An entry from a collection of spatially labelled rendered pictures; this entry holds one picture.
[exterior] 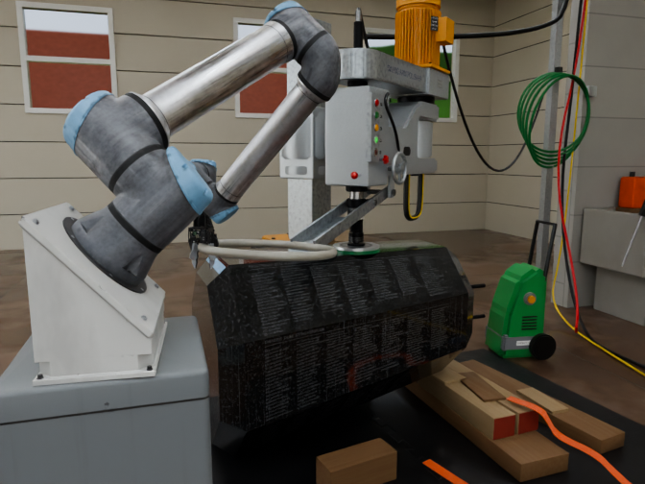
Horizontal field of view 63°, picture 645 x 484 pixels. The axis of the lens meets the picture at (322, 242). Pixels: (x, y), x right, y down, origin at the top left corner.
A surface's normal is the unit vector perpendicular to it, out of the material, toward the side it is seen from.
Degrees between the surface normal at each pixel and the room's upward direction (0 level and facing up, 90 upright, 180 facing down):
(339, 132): 90
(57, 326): 90
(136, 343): 90
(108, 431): 90
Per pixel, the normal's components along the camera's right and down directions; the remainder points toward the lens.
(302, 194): -0.59, 0.13
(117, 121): 0.32, -0.36
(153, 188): 0.00, -0.07
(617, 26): 0.29, 0.15
